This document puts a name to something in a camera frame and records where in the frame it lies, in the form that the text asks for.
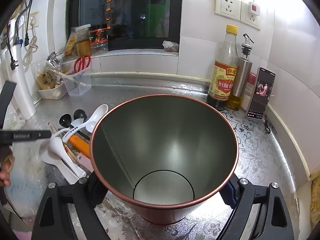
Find white dimpled rice paddle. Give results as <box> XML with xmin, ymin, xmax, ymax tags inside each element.
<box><xmin>39</xmin><ymin>140</ymin><xmax>79</xmax><ymax>184</ymax></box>

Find black plastic ladle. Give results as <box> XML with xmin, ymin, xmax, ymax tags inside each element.
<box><xmin>59</xmin><ymin>109</ymin><xmax>87</xmax><ymax>128</ymax></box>

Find red metal utensil canister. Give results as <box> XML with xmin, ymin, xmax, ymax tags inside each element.
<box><xmin>90</xmin><ymin>94</ymin><xmax>239</xmax><ymax>225</ymax></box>

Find white ceramic soup spoon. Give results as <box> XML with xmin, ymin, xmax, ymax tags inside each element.
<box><xmin>49</xmin><ymin>137</ymin><xmax>86</xmax><ymax>178</ymax></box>

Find white MAX plastic spoon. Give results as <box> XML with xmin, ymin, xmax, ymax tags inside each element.
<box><xmin>62</xmin><ymin>121</ymin><xmax>97</xmax><ymax>142</ymax></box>

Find person's left hand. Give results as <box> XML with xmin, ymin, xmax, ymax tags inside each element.
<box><xmin>0</xmin><ymin>150</ymin><xmax>15</xmax><ymax>187</ymax></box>

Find white tray with packets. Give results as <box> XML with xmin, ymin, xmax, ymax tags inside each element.
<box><xmin>36</xmin><ymin>69</ymin><xmax>67</xmax><ymax>100</ymax></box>

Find white plastic pipe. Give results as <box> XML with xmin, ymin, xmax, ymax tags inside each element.
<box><xmin>5</xmin><ymin>44</ymin><xmax>36</xmax><ymax>120</ymax></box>

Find clear plastic container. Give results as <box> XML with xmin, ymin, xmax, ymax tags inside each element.
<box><xmin>62</xmin><ymin>67</ymin><xmax>92</xmax><ymax>97</ymax></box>

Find yellow snack packet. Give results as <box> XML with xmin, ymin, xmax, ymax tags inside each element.
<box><xmin>65</xmin><ymin>28</ymin><xmax>77</xmax><ymax>57</ymax></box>

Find jar with yellow contents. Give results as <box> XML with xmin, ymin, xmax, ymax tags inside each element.
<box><xmin>75</xmin><ymin>24</ymin><xmax>92</xmax><ymax>57</ymax></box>

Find jar with black label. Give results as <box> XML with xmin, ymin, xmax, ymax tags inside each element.
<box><xmin>88</xmin><ymin>24</ymin><xmax>108</xmax><ymax>55</ymax></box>

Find vinegar bottle yellow cap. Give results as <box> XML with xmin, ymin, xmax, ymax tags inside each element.
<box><xmin>207</xmin><ymin>24</ymin><xmax>238</xmax><ymax>111</ymax></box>

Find steel oil dispenser bottle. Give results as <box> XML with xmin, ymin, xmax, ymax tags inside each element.
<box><xmin>226</xmin><ymin>34</ymin><xmax>254</xmax><ymax>111</ymax></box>

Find orange handled peeler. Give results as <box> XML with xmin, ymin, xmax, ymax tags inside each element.
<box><xmin>69</xmin><ymin>135</ymin><xmax>90</xmax><ymax>158</ymax></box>

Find red handled scissors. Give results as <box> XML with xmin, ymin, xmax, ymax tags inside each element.
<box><xmin>73</xmin><ymin>55</ymin><xmax>91</xmax><ymax>74</ymax></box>

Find smartphone leaning on wall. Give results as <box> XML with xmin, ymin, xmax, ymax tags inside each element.
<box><xmin>246</xmin><ymin>67</ymin><xmax>276</xmax><ymax>120</ymax></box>

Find white switch plug adapter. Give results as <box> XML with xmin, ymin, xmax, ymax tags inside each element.
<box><xmin>240</xmin><ymin>0</ymin><xmax>261</xmax><ymax>31</ymax></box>

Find white wall socket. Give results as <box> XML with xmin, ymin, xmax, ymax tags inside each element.
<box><xmin>215</xmin><ymin>0</ymin><xmax>241</xmax><ymax>21</ymax></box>

